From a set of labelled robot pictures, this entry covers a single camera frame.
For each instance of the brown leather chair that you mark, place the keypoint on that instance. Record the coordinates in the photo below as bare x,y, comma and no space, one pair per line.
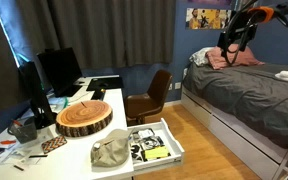
152,102

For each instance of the rear black monitor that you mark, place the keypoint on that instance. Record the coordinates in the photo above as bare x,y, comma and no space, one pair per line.
62,70

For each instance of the pink pillow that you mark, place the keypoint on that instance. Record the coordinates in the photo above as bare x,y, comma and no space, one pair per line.
244,58

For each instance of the black mouse pad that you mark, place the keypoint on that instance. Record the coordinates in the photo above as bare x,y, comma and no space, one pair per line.
105,83

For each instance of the black monitor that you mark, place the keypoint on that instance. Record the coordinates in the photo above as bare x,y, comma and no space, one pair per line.
39,104
62,70

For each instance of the yellow sticky note pad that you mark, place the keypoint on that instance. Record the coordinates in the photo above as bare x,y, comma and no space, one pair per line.
158,152

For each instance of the dark grey curtain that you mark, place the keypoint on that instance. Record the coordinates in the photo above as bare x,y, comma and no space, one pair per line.
133,37

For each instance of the white pillow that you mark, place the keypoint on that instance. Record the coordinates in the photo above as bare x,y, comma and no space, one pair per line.
199,57

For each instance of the bed with grey blanket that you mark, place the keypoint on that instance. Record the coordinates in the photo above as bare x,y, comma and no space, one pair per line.
246,108

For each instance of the wood log slice cushion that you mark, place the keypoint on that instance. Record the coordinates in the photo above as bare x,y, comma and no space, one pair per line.
84,118

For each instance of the silver tin with wipes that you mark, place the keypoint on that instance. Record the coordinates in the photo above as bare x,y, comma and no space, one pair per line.
145,133

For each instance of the front black monitor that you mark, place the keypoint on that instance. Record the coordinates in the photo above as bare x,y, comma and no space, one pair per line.
39,104

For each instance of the patterned phone case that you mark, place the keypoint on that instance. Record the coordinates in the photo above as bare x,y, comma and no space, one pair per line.
53,144

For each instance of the white open desk drawer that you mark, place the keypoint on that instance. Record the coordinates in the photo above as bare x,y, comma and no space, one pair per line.
161,129

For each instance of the silver tin with earphones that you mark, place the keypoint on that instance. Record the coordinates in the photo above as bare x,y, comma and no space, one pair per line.
151,142

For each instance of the black mesh pen cup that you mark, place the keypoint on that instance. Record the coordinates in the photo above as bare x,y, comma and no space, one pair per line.
24,130

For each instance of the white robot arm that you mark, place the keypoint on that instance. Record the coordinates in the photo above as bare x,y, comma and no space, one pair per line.
242,27

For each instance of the basketball players poster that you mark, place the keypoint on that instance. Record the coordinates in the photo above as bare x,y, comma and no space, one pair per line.
213,19

